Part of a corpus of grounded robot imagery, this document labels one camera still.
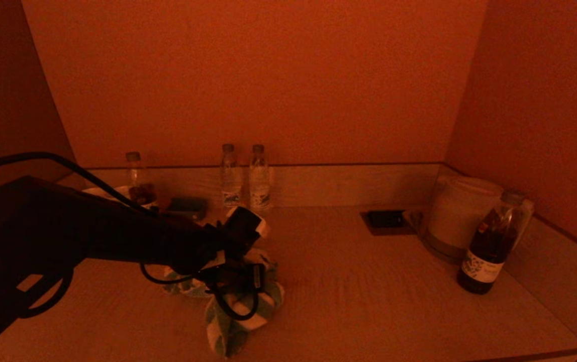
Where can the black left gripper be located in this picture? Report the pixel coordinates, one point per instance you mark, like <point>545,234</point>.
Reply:
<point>223,276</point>

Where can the green white striped towel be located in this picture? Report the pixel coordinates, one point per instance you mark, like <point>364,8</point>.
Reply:
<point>263,301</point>

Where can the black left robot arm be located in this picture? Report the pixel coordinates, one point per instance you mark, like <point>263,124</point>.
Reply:
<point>67,231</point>

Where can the black table socket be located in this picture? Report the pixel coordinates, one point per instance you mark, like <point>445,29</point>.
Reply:
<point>384,219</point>

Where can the small dark rectangular box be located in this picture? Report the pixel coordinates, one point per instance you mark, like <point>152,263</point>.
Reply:
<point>190,206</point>

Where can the clear water bottle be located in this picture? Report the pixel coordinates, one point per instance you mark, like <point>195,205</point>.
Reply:
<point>231,181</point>
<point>259,181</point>

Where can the small bottle with red drink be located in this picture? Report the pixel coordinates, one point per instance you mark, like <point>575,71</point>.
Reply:
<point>140,176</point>

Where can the white ceramic cup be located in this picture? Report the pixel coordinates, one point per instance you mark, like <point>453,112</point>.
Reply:
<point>123,191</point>
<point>98,192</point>

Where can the white electric kettle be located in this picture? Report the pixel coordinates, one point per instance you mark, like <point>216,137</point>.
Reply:
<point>457,216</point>

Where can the large bottle with dark drink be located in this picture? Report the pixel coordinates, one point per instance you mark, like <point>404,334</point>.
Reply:
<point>489,246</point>

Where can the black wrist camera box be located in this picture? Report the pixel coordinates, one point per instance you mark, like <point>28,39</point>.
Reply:
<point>252,276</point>

